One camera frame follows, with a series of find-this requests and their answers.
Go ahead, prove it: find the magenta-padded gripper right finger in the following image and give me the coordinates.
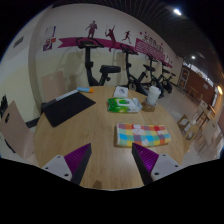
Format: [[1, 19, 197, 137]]
[[131, 142, 184, 186]]

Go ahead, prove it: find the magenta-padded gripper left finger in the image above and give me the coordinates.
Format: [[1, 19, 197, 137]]
[[42, 143, 93, 186]]

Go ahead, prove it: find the colourful checked towel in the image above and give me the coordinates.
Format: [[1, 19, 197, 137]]
[[115, 122, 172, 148]]

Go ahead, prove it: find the brown tape roll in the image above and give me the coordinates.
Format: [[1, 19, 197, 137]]
[[141, 100, 158, 113]]

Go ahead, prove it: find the black rectangular mat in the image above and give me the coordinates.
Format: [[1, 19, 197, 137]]
[[42, 91, 97, 128]]

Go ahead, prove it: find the green wet wipes pack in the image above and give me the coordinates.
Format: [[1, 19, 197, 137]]
[[107, 97, 144, 114]]

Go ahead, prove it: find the group of wooden chairs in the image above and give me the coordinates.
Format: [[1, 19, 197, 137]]
[[176, 99, 224, 162]]

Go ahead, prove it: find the white paper cup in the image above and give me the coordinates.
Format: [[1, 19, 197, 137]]
[[145, 85, 162, 107]]

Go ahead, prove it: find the white flat strip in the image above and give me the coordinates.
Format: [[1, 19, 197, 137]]
[[42, 89, 80, 107]]

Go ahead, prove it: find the blue and orange pen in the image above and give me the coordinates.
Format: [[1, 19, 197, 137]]
[[76, 86, 95, 94]]

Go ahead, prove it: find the white tissue pack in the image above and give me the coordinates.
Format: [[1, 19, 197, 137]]
[[113, 85, 130, 99]]

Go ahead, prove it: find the black exercise bike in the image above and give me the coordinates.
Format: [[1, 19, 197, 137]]
[[159, 64, 177, 94], [119, 43, 156, 96], [75, 37, 122, 88], [146, 56, 168, 98]]

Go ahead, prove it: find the black equipment stand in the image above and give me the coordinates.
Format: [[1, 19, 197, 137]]
[[0, 94, 9, 118]]

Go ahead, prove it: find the beige chair with handle hole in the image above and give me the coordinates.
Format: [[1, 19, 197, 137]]
[[0, 100, 36, 162]]

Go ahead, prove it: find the purple wall poster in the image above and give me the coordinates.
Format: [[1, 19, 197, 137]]
[[42, 42, 54, 52]]

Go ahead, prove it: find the white wall poster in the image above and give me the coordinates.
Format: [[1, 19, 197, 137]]
[[44, 26, 57, 39]]

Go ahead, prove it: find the grey wall vent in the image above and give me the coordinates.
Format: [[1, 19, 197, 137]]
[[13, 35, 25, 49]]

